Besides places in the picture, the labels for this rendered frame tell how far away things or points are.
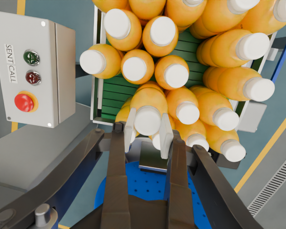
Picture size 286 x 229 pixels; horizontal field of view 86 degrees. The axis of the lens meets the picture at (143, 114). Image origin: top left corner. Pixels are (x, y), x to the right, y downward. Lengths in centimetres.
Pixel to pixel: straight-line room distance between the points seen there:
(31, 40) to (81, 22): 118
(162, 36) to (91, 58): 12
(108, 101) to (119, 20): 29
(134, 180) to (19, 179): 51
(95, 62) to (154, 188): 33
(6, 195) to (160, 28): 66
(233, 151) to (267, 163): 175
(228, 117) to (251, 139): 154
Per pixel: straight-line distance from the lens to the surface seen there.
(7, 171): 86
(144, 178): 46
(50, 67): 33
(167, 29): 27
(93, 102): 44
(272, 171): 220
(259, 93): 33
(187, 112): 29
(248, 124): 67
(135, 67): 27
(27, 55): 34
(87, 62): 29
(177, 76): 27
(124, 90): 50
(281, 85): 180
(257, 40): 32
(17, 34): 36
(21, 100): 37
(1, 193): 72
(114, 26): 28
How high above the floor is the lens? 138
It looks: 70 degrees down
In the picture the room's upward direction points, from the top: 172 degrees counter-clockwise
